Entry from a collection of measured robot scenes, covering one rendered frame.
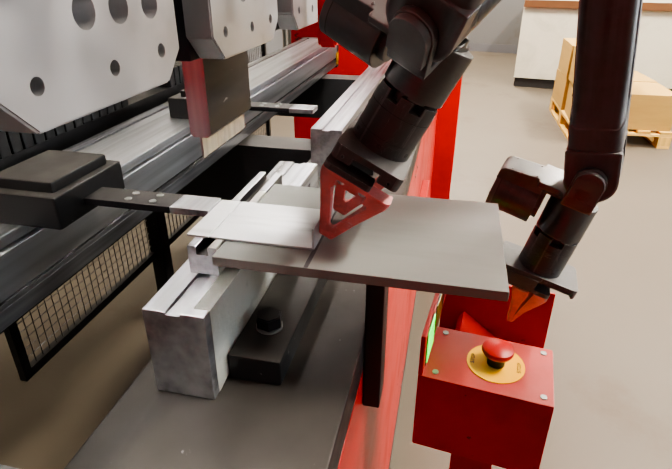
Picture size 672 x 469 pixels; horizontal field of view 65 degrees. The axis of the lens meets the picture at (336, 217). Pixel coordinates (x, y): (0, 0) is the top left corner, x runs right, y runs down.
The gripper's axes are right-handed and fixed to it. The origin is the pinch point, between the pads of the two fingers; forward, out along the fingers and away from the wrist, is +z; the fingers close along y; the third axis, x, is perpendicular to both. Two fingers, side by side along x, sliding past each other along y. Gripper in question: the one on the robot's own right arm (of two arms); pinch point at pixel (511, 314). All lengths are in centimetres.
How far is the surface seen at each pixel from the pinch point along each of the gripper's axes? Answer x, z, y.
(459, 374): 13.9, 2.0, 5.2
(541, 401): 15.2, -0.4, -4.2
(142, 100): -18, -1, 76
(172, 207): 23.6, -11.7, 41.5
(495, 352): 11.8, -1.7, 2.2
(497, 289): 27.5, -20.1, 8.3
